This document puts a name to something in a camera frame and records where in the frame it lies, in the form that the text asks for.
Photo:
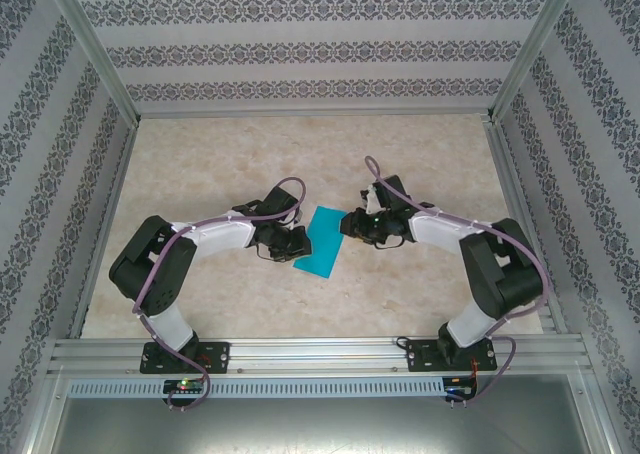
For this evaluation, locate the blue square paper sheet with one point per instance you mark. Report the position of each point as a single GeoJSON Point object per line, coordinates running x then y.
{"type": "Point", "coordinates": [322, 244]}

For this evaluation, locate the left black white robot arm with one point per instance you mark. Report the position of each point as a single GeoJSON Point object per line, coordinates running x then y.
{"type": "Point", "coordinates": [150, 274]}

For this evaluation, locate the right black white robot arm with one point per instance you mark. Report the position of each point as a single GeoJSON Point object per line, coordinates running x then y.
{"type": "Point", "coordinates": [505, 274]}

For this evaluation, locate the grey metal sheet panel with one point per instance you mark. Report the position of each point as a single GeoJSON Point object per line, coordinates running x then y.
{"type": "Point", "coordinates": [320, 424]}

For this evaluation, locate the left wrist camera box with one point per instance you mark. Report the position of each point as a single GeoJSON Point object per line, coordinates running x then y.
{"type": "Point", "coordinates": [298, 215]}

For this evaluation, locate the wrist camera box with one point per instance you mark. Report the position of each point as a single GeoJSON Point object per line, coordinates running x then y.
{"type": "Point", "coordinates": [298, 215]}
{"type": "Point", "coordinates": [370, 199]}

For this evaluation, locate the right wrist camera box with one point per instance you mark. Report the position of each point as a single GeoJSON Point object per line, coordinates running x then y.
{"type": "Point", "coordinates": [370, 199]}

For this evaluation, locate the grey frame bar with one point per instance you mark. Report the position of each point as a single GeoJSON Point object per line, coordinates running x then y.
{"type": "Point", "coordinates": [300, 112]}

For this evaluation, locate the aluminium mounting rail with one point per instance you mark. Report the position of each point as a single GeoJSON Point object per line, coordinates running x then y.
{"type": "Point", "coordinates": [320, 354]}

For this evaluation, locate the aluminium side rail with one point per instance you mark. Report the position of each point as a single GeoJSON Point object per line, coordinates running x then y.
{"type": "Point", "coordinates": [115, 184]}
{"type": "Point", "coordinates": [515, 194]}

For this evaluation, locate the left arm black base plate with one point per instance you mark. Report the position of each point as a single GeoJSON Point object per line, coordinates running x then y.
{"type": "Point", "coordinates": [217, 356]}

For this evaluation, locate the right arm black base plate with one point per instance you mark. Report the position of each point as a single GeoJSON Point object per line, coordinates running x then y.
{"type": "Point", "coordinates": [420, 359]}

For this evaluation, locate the aluminium frame post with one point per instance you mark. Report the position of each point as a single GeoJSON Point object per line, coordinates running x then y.
{"type": "Point", "coordinates": [535, 49]}
{"type": "Point", "coordinates": [90, 49]}

